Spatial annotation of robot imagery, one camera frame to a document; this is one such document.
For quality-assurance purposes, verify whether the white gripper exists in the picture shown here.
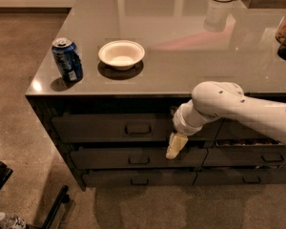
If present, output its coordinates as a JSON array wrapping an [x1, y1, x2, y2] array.
[[166, 100, 210, 159]]

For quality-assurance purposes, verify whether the white paper bowl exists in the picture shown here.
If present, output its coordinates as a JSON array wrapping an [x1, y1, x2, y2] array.
[[98, 40, 145, 71]]

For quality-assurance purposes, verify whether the top left drawer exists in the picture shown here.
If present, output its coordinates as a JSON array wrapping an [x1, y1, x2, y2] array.
[[51, 112, 225, 144]]

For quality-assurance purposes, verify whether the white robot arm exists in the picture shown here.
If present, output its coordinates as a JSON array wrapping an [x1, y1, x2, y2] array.
[[166, 81, 286, 159]]

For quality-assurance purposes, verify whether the drawer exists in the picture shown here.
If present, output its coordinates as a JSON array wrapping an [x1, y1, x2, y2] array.
[[216, 119, 266, 139], [203, 145, 286, 167], [194, 169, 286, 185], [71, 147, 207, 169], [82, 169, 196, 187], [51, 112, 225, 144]]

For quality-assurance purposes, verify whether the bottom right drawer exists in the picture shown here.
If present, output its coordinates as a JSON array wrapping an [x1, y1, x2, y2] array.
[[194, 169, 286, 185]]

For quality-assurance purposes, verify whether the clear plastic water bottle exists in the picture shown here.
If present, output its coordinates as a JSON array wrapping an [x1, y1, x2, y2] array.
[[0, 212, 27, 229]]

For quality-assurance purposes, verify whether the middle right drawer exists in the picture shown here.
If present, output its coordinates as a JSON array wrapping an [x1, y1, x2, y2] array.
[[203, 145, 286, 167]]

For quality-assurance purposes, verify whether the bottom left drawer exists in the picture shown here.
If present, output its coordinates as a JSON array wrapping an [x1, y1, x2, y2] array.
[[82, 169, 196, 187]]

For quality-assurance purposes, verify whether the middle left drawer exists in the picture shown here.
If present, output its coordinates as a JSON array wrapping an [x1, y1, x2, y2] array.
[[71, 147, 207, 169]]

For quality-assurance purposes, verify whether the dark grey drawer cabinet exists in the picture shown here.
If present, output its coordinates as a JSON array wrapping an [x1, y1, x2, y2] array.
[[27, 0, 286, 188]]

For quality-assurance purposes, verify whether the blue soda can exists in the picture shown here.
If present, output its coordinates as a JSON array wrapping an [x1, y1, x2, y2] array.
[[51, 37, 83, 83]]

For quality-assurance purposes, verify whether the top right drawer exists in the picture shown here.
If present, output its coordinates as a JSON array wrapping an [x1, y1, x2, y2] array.
[[216, 119, 266, 139]]

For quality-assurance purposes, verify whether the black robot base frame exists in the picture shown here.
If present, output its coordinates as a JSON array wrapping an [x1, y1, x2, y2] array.
[[0, 160, 71, 229]]

